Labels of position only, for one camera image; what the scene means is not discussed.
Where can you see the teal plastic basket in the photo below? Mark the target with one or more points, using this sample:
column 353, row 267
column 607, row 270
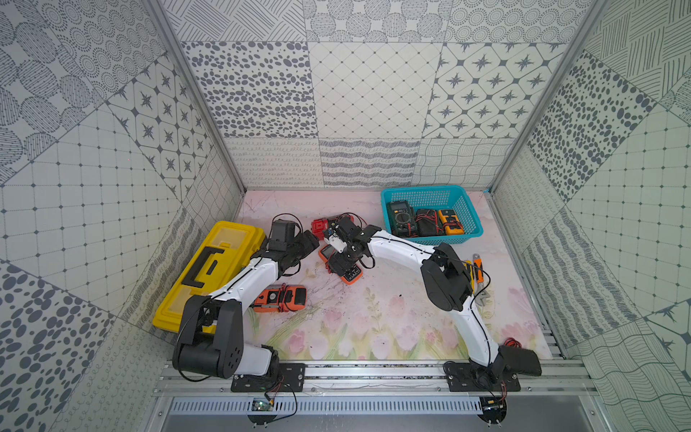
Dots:
column 438, row 197

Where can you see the aluminium mounting rail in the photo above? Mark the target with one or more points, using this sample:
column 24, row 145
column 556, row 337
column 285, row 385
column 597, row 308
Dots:
column 427, row 377

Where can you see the small black multimeter face down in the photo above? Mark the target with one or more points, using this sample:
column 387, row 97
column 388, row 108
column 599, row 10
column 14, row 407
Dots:
column 428, row 224

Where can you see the yellow black toolbox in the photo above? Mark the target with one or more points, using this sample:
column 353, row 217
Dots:
column 225, row 251

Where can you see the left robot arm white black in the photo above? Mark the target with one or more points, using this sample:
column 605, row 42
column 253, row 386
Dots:
column 210, row 339

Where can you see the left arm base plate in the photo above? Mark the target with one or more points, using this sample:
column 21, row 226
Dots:
column 283, row 377

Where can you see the yellow orange multimeter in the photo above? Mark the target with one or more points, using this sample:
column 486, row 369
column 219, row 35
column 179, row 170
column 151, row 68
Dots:
column 450, row 222

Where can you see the yellow black utility knife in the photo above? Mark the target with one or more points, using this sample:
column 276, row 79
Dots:
column 470, row 270

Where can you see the orange multimeter face down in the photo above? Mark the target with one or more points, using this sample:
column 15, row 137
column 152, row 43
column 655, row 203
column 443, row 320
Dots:
column 280, row 299

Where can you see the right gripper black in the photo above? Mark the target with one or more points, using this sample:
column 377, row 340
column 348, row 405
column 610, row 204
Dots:
column 335, row 268

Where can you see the dark red-trim multimeter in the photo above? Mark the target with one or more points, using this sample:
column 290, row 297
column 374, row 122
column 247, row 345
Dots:
column 401, row 219

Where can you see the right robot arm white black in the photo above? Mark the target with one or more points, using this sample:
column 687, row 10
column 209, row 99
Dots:
column 449, row 285

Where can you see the orange Victor multimeter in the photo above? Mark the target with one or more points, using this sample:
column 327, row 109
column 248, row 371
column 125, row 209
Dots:
column 349, row 277

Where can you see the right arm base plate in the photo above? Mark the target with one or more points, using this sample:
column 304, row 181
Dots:
column 469, row 377

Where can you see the red multimeter face down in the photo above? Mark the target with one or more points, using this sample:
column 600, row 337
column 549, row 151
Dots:
column 319, row 226

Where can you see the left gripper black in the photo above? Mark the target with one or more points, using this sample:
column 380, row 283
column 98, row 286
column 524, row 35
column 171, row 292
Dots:
column 301, row 244

